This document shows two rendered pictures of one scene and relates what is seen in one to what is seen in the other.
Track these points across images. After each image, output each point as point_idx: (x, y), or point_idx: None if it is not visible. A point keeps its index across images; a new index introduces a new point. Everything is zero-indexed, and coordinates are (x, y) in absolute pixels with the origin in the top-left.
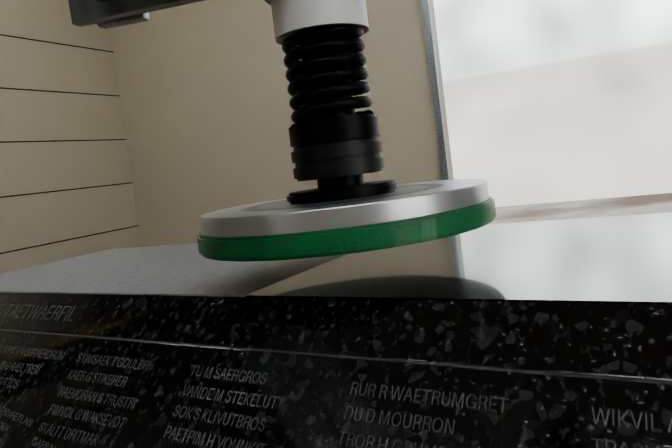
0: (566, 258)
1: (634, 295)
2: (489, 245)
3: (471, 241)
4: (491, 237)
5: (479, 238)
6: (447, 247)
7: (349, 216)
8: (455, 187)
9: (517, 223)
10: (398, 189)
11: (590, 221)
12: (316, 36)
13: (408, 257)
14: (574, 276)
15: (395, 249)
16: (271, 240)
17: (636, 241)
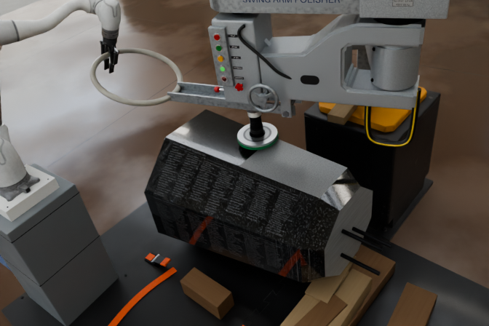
0: (234, 135)
1: (239, 124)
2: (236, 145)
3: (236, 148)
4: (232, 150)
5: (234, 150)
6: (241, 147)
7: None
8: (245, 126)
9: (221, 158)
10: (249, 133)
11: (214, 152)
12: None
13: None
14: (239, 129)
15: (248, 150)
16: None
17: (223, 138)
